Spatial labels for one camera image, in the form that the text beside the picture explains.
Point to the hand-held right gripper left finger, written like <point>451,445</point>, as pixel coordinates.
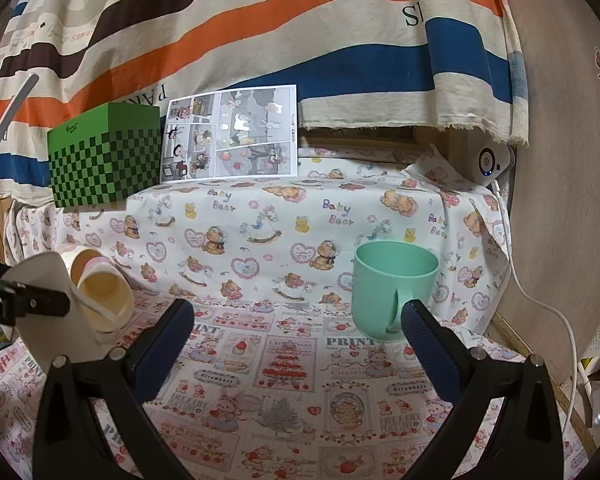
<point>162,347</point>

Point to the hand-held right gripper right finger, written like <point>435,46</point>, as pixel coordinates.
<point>427,347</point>

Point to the white cup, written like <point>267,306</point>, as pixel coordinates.
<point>50,335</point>

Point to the mint green cup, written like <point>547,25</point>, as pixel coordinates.
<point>380,290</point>

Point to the pink cup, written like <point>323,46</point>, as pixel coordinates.
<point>94,262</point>

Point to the pale yellow cup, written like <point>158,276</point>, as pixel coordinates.
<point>107,295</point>

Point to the strawberry print cloth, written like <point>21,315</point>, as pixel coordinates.
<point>280,390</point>

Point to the white plastic strip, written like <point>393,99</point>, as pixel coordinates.
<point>7,120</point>

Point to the green checkered box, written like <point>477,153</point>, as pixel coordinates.
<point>105,160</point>

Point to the bear print cloth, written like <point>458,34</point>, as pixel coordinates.
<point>280,230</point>

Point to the white device with blue light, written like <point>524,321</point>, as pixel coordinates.
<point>487,162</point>

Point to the brown wooden board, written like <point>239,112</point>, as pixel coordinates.
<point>560,185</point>

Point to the comic print card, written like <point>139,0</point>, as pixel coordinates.
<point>230,132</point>

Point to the striped cloth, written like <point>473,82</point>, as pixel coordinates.
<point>230,35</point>

